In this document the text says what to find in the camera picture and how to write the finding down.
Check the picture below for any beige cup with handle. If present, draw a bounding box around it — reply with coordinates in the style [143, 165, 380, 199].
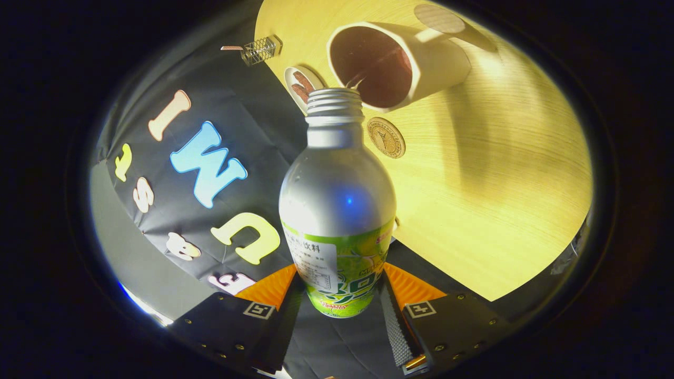
[326, 4, 498, 113]

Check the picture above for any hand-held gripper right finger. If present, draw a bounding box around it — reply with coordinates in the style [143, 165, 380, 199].
[376, 262, 514, 376]

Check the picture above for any white oval plate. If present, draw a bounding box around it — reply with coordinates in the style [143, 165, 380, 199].
[284, 65, 330, 115]

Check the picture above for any wooden table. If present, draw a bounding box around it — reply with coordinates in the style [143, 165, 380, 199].
[254, 0, 594, 302]

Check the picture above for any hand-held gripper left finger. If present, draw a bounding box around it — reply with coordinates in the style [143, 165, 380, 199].
[170, 263, 306, 375]

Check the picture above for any silver green juice bottle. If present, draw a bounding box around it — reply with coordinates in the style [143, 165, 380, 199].
[279, 87, 397, 319]

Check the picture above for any wire mesh holder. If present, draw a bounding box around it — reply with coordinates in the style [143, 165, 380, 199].
[241, 35, 283, 66]

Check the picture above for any round cork coaster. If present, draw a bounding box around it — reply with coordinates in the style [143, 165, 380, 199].
[367, 117, 407, 159]

